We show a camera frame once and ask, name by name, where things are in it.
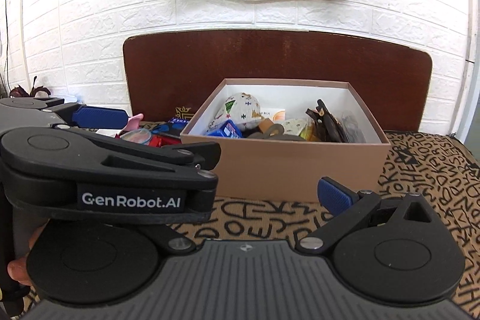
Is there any white box with orange print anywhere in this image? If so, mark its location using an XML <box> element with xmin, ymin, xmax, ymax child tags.
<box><xmin>259</xmin><ymin>106</ymin><xmax>288</xmax><ymax>123</ymax></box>

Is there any pink cardboard box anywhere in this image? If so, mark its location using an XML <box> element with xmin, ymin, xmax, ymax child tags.
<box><xmin>180</xmin><ymin>78</ymin><xmax>393</xmax><ymax>203</ymax></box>

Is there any dark box with gold pattern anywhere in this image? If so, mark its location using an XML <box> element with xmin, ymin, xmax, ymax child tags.
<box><xmin>174</xmin><ymin>104</ymin><xmax>199</xmax><ymax>122</ymax></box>

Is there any round clear-lid tin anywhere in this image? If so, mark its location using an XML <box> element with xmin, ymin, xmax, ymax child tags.
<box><xmin>120</xmin><ymin>129</ymin><xmax>153</xmax><ymax>145</ymax></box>

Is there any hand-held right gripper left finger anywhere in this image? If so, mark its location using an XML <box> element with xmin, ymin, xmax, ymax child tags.
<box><xmin>142</xmin><ymin>224</ymin><xmax>198</xmax><ymax>255</ymax></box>

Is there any grey steel wool scrubber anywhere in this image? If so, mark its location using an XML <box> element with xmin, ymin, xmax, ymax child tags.
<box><xmin>245</xmin><ymin>132</ymin><xmax>307</xmax><ymax>143</ymax></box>

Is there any person's left hand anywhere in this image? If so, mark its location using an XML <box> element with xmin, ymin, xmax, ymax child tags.
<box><xmin>7</xmin><ymin>223</ymin><xmax>50</xmax><ymax>287</ymax></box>

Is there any red packet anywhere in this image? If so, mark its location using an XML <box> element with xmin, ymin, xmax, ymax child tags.
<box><xmin>148</xmin><ymin>133</ymin><xmax>183</xmax><ymax>148</ymax></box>

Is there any white floral cloth pad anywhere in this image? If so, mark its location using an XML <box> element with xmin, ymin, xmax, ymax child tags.
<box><xmin>279</xmin><ymin>118</ymin><xmax>312</xmax><ymax>137</ymax></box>

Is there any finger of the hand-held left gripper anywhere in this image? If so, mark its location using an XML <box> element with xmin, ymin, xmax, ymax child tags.
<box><xmin>0</xmin><ymin>97</ymin><xmax>129</xmax><ymax>130</ymax></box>
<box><xmin>86</xmin><ymin>134</ymin><xmax>223</xmax><ymax>181</ymax></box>

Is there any pink toy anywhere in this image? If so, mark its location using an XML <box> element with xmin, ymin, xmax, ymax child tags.
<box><xmin>125</xmin><ymin>113</ymin><xmax>145</xmax><ymax>133</ymax></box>

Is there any brown wooden headboard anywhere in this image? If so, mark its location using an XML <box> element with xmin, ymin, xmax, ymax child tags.
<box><xmin>123</xmin><ymin>29</ymin><xmax>434</xmax><ymax>134</ymax></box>

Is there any thin wall cable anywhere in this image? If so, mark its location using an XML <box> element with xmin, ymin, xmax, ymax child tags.
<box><xmin>0</xmin><ymin>0</ymin><xmax>24</xmax><ymax>96</ymax></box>

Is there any brown tape roll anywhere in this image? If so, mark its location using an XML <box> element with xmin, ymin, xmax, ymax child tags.
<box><xmin>257</xmin><ymin>118</ymin><xmax>286</xmax><ymax>137</ymax></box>

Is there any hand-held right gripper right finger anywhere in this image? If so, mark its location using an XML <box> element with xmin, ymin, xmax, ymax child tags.
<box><xmin>296</xmin><ymin>176</ymin><xmax>443</xmax><ymax>254</ymax></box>

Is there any dried dark plant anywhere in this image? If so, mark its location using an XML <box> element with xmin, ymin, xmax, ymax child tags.
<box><xmin>9</xmin><ymin>76</ymin><xmax>52</xmax><ymax>99</ymax></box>

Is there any letter-print blanket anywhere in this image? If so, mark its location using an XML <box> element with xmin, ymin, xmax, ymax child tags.
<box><xmin>139</xmin><ymin>119</ymin><xmax>480</xmax><ymax>320</ymax></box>

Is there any white patterned fabric pouch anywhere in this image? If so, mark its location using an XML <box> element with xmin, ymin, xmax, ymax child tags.
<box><xmin>208</xmin><ymin>92</ymin><xmax>262</xmax><ymax>132</ymax></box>

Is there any blue patterned packet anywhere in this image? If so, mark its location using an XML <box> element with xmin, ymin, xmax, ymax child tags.
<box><xmin>152</xmin><ymin>118</ymin><xmax>188</xmax><ymax>135</ymax></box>

